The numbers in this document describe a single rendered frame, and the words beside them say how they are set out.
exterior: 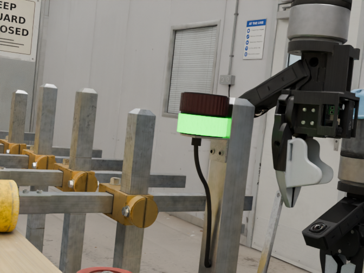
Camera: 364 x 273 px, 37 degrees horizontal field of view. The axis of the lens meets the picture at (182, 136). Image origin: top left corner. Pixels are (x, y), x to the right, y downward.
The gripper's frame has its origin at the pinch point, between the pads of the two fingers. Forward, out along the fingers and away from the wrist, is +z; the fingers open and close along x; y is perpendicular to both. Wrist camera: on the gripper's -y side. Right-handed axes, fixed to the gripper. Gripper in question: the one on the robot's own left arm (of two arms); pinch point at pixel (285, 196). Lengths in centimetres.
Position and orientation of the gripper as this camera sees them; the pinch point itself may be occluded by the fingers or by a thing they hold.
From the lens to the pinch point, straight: 72.5
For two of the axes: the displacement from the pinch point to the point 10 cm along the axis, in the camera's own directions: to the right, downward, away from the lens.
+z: -1.0, 9.9, 0.4
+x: 6.1, 0.2, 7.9
